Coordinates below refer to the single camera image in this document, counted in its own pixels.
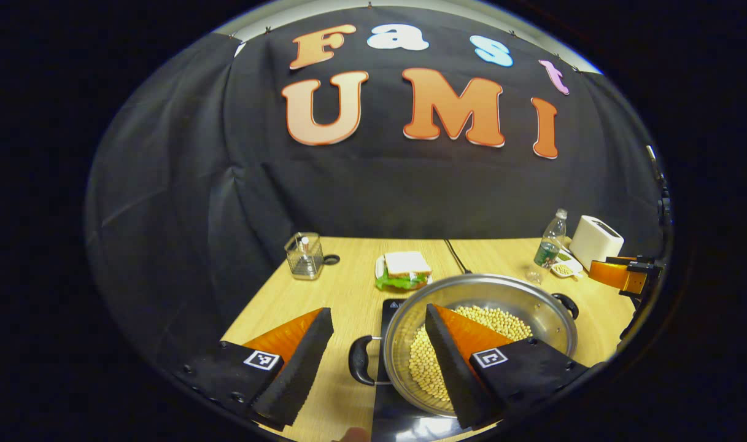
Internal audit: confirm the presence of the white toaster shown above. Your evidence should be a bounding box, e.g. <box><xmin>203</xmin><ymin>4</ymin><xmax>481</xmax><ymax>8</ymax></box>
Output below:
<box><xmin>570</xmin><ymin>215</ymin><xmax>625</xmax><ymax>271</ymax></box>

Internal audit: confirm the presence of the black backdrop cloth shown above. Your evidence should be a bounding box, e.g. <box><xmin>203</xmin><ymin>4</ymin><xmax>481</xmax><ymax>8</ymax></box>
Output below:
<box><xmin>85</xmin><ymin>5</ymin><xmax>665</xmax><ymax>369</ymax></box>

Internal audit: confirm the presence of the row of black cloth clips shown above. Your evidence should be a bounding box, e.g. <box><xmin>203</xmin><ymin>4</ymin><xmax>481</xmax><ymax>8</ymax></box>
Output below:
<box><xmin>229</xmin><ymin>2</ymin><xmax>583</xmax><ymax>73</ymax></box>

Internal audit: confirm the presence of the sandwich with lettuce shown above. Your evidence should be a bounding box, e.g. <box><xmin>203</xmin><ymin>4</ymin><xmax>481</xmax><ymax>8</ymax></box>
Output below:
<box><xmin>376</xmin><ymin>250</ymin><xmax>433</xmax><ymax>292</ymax></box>

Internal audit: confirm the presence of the white divided dish of beans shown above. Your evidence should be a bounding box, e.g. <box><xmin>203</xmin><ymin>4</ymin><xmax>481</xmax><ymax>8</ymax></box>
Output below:
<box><xmin>550</xmin><ymin>249</ymin><xmax>586</xmax><ymax>279</ymax></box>

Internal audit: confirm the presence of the clear plastic water bottle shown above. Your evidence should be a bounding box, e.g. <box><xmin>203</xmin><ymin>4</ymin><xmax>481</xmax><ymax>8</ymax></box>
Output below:
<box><xmin>533</xmin><ymin>209</ymin><xmax>568</xmax><ymax>269</ymax></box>

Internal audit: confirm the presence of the pile of soybeans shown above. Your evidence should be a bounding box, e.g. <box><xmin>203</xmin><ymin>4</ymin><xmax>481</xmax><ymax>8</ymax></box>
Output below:
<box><xmin>408</xmin><ymin>305</ymin><xmax>533</xmax><ymax>403</ymax></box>

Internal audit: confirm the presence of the stainless steel pot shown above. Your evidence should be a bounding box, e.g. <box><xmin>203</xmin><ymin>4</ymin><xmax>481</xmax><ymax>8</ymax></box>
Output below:
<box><xmin>347</xmin><ymin>273</ymin><xmax>579</xmax><ymax>419</ymax></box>

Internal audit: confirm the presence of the black induction cooktop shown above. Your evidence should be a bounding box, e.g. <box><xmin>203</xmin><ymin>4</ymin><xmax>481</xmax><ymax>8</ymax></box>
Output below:
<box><xmin>370</xmin><ymin>298</ymin><xmax>472</xmax><ymax>442</ymax></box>

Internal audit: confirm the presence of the black power cable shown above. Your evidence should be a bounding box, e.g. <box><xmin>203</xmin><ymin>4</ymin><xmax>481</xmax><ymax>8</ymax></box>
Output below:
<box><xmin>444</xmin><ymin>239</ymin><xmax>472</xmax><ymax>274</ymax></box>

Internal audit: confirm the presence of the metal wire mesh holder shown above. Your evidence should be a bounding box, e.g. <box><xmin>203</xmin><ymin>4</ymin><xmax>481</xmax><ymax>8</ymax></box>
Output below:
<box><xmin>284</xmin><ymin>232</ymin><xmax>325</xmax><ymax>281</ymax></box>

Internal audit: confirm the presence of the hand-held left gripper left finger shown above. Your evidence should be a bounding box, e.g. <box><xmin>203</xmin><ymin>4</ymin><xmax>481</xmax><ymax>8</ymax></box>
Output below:
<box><xmin>177</xmin><ymin>307</ymin><xmax>335</xmax><ymax>432</ymax></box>

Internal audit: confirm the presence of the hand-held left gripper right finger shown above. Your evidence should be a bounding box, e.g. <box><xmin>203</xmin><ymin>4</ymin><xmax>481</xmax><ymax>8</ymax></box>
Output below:
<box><xmin>424</xmin><ymin>303</ymin><xmax>589</xmax><ymax>430</ymax></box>

